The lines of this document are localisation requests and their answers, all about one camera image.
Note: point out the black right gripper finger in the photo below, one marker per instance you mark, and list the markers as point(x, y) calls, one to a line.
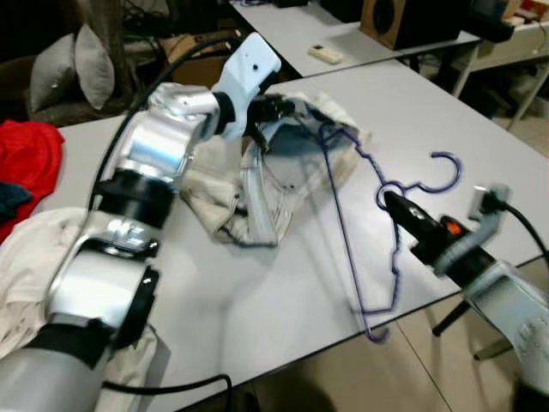
point(416, 213)
point(407, 225)

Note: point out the purple plastic hanger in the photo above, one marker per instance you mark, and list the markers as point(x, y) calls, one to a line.
point(376, 336)

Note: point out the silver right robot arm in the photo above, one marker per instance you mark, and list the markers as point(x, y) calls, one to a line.
point(506, 326)

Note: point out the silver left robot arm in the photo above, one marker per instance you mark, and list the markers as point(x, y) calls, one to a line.
point(163, 146)

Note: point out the white remote control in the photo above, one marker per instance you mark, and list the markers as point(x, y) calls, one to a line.
point(326, 55)

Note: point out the brown cardboard box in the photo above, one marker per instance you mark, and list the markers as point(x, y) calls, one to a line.
point(184, 60)

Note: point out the cream garment with dark trim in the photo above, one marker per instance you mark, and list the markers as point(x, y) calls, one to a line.
point(214, 197)

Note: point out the wooden loudspeaker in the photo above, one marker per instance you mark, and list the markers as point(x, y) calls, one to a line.
point(412, 21)

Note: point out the grey pillow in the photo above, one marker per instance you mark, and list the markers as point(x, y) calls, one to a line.
point(94, 67)
point(53, 73)

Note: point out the black device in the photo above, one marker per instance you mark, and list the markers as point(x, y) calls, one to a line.
point(489, 21)

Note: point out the large white garment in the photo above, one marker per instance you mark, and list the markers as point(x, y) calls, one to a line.
point(26, 275)

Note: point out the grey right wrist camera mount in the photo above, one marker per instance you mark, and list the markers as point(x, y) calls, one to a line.
point(467, 249)

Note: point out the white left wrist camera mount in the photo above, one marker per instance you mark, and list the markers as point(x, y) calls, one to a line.
point(249, 73)

